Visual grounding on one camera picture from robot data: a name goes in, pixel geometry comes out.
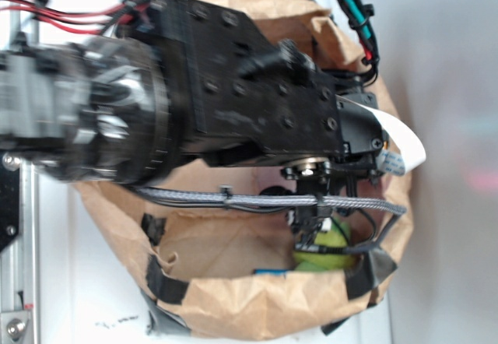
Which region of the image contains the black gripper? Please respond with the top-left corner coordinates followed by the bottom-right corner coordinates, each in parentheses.
top-left (282, 93), bottom-right (385, 251)

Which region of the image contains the green plush toy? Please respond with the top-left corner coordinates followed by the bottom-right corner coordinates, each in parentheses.
top-left (292, 219), bottom-right (361, 273)

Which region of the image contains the blue flat object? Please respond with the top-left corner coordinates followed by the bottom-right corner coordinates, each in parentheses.
top-left (253, 269), bottom-right (290, 277)

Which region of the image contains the brown paper bag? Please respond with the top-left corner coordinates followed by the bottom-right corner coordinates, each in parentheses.
top-left (75, 0), bottom-right (413, 340)

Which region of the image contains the white flat ribbon cable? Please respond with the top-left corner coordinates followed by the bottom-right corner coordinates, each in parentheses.
top-left (336, 93), bottom-right (427, 175)

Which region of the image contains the grey braided cable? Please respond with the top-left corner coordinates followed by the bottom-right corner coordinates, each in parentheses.
top-left (135, 186), bottom-right (408, 255)

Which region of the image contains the aluminium extrusion rail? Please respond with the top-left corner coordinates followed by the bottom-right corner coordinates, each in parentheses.
top-left (0, 5), bottom-right (42, 344)

